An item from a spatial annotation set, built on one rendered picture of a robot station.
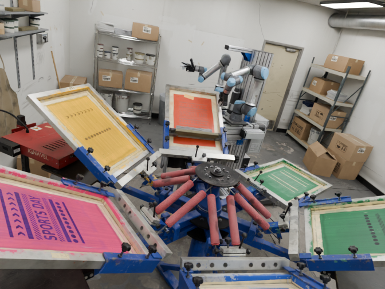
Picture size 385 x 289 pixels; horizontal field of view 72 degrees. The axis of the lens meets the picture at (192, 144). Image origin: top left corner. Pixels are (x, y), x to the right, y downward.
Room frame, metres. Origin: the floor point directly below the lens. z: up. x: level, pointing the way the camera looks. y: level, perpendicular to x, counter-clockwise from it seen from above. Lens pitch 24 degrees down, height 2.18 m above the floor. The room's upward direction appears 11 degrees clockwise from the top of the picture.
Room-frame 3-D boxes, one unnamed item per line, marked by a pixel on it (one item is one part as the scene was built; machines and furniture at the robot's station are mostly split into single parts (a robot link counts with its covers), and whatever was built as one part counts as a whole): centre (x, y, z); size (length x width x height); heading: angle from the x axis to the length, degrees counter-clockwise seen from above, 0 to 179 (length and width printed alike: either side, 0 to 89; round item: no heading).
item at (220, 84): (3.52, -0.20, 1.63); 0.15 x 0.12 x 0.55; 2
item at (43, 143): (1.93, 1.16, 1.06); 0.61 x 0.46 x 0.12; 74
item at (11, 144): (1.75, 1.41, 1.06); 0.24 x 0.12 x 0.09; 74
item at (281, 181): (2.16, -0.85, 1.05); 1.08 x 0.61 x 0.23; 134
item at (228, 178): (1.53, -0.20, 0.67); 0.39 x 0.39 x 1.35
